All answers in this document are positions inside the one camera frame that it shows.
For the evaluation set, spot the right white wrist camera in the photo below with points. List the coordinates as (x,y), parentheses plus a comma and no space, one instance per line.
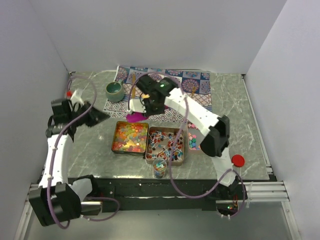
(135,106)

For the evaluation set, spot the patterned placemat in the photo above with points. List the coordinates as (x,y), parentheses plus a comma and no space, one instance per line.
(188,80)

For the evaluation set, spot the purple plastic scoop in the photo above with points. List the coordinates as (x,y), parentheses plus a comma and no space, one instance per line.
(135,117)

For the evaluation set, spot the tin of lollipops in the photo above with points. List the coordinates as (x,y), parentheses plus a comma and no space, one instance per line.
(161,141)

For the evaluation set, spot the gold fork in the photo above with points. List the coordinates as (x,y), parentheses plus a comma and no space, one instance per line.
(193,91)

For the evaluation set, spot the gold tin of gummy stars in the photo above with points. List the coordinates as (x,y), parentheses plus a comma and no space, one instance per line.
(130,138)

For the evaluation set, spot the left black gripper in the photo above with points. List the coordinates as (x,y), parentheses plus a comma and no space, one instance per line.
(95,116)

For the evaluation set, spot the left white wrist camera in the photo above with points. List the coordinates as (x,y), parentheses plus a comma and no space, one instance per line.
(75,96)

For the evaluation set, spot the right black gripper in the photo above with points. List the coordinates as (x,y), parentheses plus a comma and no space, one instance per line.
(160,111)

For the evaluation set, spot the gold knife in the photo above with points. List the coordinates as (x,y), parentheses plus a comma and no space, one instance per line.
(133,93)

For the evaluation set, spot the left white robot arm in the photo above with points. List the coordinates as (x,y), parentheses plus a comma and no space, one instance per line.
(56,200)

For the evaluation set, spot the green ceramic mug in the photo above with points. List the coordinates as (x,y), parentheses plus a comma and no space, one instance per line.
(115,91)

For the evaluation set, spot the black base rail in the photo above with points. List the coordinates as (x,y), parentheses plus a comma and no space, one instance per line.
(141,194)

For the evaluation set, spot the red jar lid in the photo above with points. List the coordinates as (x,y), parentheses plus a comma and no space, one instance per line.
(238,160)

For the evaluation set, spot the tin of pastel star candies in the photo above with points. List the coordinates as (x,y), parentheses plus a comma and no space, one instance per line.
(194,137)

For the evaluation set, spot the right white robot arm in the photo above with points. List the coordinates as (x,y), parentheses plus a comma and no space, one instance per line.
(215,129)

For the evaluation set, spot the clear glass jar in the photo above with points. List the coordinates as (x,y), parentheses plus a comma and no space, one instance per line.
(159,167)

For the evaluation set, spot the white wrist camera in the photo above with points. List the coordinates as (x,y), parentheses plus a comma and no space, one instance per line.
(135,106)
(75,96)

